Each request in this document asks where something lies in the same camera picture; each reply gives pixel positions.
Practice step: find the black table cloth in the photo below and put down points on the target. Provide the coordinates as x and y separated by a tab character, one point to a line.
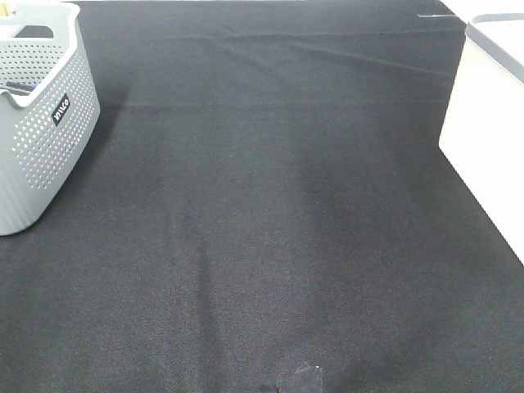
263	195

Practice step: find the white plastic basket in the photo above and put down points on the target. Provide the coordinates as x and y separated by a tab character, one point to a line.
482	134

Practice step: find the grey perforated plastic basket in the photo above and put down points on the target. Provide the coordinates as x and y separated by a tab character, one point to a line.
49	109

